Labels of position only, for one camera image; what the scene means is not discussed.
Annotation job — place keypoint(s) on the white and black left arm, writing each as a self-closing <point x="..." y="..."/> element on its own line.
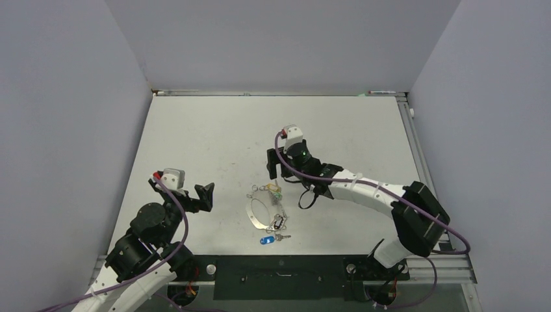
<point x="152" y="251"/>

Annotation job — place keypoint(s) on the silver key with blue tag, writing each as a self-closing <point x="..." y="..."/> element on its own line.
<point x="279" y="237"/>

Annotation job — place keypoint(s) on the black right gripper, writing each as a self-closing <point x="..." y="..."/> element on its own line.
<point x="275" y="160"/>

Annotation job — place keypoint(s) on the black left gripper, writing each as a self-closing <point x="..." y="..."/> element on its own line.
<point x="205" y="194"/>

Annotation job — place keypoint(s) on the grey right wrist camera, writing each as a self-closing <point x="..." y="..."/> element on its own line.
<point x="291" y="135"/>

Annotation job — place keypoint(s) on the blue plastic key tag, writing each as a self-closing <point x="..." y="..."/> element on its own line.
<point x="267" y="240"/>

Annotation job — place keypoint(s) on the yellow plastic key tag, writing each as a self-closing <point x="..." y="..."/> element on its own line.
<point x="273" y="188"/>

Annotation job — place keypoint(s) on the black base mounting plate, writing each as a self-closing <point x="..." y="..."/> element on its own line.
<point x="286" y="277"/>

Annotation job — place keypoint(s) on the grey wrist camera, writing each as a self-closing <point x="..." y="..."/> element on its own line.
<point x="173" y="179"/>
<point x="291" y="135"/>

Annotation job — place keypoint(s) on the large metal keyring organizer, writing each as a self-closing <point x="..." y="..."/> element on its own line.
<point x="265" y="212"/>

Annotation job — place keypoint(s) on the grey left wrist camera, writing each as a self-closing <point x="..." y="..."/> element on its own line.
<point x="173" y="179"/>

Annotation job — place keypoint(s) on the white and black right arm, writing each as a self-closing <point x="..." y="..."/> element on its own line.
<point x="419" y="219"/>

